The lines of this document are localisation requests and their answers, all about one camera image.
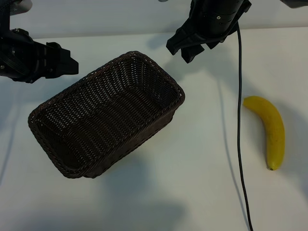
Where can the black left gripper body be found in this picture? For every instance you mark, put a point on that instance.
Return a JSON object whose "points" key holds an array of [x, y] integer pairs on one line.
{"points": [[19, 57]]}

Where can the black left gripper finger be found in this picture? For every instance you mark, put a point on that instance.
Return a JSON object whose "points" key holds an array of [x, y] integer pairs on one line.
{"points": [[57, 53], [65, 68]]}

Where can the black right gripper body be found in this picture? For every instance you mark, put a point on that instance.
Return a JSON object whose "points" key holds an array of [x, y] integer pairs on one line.
{"points": [[216, 16]]}

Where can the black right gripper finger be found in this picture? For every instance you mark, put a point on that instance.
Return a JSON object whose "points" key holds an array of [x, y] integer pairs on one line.
{"points": [[179, 42], [192, 53]]}

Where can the dark brown woven basket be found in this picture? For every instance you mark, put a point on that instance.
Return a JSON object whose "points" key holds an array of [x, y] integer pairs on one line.
{"points": [[108, 115]]}

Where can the yellow banana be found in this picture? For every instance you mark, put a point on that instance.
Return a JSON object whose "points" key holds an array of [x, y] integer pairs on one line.
{"points": [[274, 125]]}

